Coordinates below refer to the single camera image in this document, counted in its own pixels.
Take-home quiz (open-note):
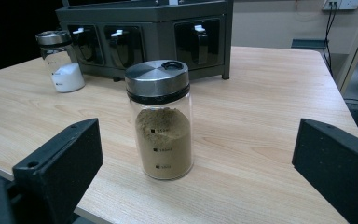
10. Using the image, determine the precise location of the glass jar of white powder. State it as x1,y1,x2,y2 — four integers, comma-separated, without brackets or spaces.
35,30,87,94

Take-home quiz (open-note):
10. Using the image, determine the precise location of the black socket cable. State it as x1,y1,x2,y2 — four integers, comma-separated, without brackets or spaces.
322,2,338,78

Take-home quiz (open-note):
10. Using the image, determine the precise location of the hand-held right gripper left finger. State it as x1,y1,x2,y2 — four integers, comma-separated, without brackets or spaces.
12,118,104,224

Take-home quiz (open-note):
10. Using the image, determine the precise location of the glass jar of brown powder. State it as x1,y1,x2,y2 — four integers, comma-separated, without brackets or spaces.
124,59,196,181

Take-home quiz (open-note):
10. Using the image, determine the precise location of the white wall socket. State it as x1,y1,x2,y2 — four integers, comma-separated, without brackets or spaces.
321,0,358,11

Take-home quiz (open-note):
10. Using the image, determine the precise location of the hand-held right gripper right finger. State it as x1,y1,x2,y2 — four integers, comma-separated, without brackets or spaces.
292,118,358,224

